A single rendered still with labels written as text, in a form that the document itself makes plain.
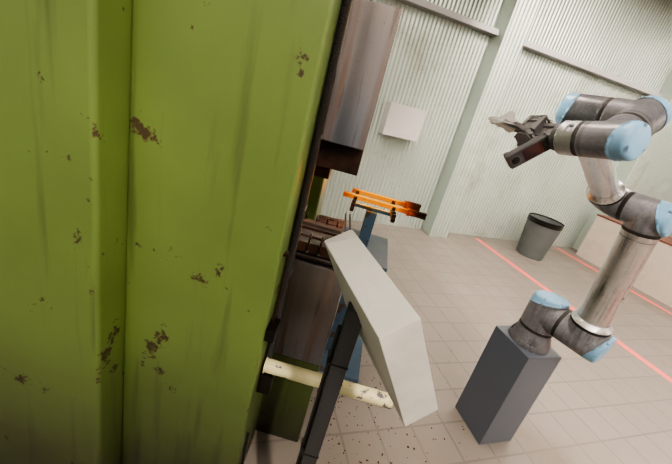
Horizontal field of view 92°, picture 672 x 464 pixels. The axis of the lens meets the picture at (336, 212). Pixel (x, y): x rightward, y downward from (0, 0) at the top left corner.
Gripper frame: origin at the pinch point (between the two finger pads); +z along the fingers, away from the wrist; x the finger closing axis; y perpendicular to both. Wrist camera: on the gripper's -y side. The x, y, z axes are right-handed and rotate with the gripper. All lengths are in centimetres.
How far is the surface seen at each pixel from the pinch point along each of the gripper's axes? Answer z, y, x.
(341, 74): 18, -25, 43
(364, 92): 14.5, -23.1, 35.5
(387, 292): -30, -62, 17
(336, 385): -17, -85, -4
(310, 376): 8, -95, -21
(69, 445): 37, -168, 8
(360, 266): -19, -62, 18
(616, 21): 195, 419, -174
